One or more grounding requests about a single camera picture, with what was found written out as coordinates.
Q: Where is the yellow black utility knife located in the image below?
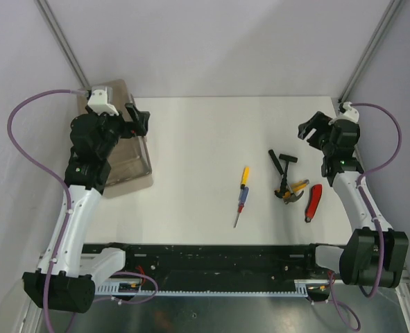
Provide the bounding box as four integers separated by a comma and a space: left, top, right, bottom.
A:
274, 179, 309, 199

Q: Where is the left aluminium frame post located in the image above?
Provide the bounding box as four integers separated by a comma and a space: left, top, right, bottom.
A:
34, 0, 90, 87

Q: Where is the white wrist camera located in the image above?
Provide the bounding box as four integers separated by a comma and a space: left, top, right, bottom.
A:
328, 101, 359, 125
87, 85, 119, 116

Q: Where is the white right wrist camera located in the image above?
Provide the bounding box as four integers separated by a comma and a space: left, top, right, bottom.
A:
328, 101, 359, 125

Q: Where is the white slotted cable duct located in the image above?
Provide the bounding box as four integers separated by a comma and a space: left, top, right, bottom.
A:
95, 280, 330, 298

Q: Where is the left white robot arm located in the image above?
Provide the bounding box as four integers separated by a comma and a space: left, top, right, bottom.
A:
22, 103, 150, 314

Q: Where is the aluminium frame post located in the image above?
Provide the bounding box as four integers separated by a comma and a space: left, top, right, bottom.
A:
34, 0, 90, 87
336, 0, 406, 103

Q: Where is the blue red handled screwdriver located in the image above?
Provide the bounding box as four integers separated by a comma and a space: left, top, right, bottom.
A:
233, 187, 249, 228

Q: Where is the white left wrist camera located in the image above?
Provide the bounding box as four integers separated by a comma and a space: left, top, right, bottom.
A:
87, 85, 119, 116

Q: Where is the beige plastic tool box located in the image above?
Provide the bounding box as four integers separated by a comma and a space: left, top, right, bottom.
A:
76, 78, 155, 199

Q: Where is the black handled claw hammer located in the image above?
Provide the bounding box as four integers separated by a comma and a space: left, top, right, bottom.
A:
268, 149, 303, 205

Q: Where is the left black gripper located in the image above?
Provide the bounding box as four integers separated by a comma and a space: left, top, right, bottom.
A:
86, 103, 148, 158

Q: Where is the red folding utility knife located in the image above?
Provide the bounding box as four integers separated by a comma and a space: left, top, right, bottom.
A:
305, 184, 323, 223

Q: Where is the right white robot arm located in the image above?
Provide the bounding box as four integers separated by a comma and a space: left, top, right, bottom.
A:
298, 111, 409, 288

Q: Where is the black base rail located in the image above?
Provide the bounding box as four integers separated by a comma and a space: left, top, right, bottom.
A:
83, 243, 327, 291

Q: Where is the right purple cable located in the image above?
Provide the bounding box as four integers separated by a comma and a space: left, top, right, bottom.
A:
329, 102, 404, 331

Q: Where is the right aluminium frame post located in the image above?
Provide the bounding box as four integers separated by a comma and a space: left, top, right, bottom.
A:
336, 0, 406, 103

